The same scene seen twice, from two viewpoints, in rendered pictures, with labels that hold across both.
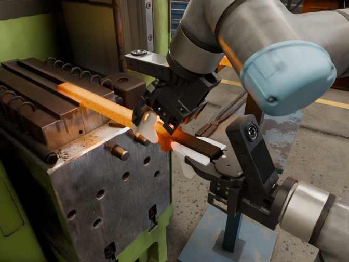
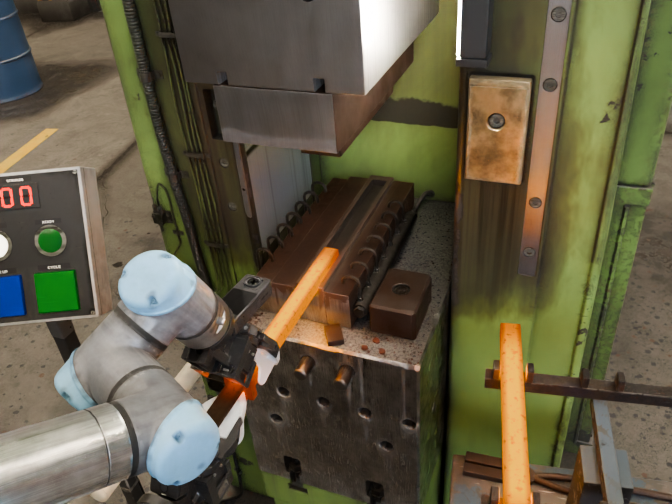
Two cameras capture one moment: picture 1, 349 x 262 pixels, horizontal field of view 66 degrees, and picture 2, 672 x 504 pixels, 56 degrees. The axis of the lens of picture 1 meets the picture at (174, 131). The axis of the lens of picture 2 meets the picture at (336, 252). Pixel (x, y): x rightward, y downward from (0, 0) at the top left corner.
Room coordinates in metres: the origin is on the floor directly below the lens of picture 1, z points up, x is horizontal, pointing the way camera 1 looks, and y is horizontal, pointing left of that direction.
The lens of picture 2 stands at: (0.39, -0.68, 1.70)
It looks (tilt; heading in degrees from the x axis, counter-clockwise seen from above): 35 degrees down; 75
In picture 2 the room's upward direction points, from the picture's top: 5 degrees counter-clockwise
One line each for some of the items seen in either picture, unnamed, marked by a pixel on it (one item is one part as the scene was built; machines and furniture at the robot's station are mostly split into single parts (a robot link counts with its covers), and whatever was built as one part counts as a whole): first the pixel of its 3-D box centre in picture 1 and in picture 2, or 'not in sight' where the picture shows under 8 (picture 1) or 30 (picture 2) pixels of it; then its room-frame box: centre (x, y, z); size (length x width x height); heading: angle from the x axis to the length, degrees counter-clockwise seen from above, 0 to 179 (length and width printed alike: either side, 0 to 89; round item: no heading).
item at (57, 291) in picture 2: not in sight; (57, 291); (0.14, 0.36, 1.01); 0.07 x 0.05 x 0.07; 166
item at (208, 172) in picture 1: (210, 166); not in sight; (0.33, -0.06, 1.00); 0.09 x 0.05 x 0.02; 53
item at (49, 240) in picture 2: not in sight; (50, 240); (0.15, 0.41, 1.09); 0.05 x 0.03 x 0.04; 141
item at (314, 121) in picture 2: not in sight; (326, 71); (0.69, 0.38, 1.32); 0.42 x 0.20 x 0.10; 51
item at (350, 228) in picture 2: (43, 79); (350, 227); (0.71, 0.36, 0.99); 0.42 x 0.05 x 0.01; 51
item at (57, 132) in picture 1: (39, 93); (340, 239); (0.69, 0.38, 0.96); 0.42 x 0.20 x 0.09; 51
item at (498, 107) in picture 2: not in sight; (496, 131); (0.88, 0.12, 1.27); 0.09 x 0.02 x 0.17; 141
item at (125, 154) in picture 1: (120, 153); (304, 368); (0.53, 0.13, 0.87); 0.04 x 0.03 x 0.03; 51
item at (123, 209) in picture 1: (73, 156); (372, 335); (0.74, 0.35, 0.69); 0.56 x 0.38 x 0.45; 51
